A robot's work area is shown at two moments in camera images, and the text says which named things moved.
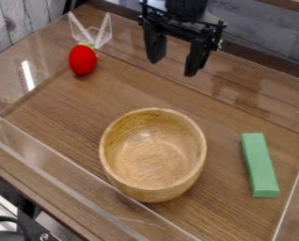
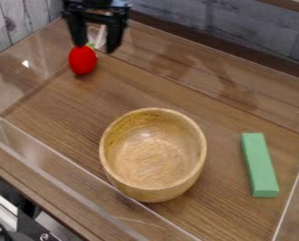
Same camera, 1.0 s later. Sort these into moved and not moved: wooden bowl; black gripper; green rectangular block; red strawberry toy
Moved: black gripper
Not moved: wooden bowl; green rectangular block; red strawberry toy
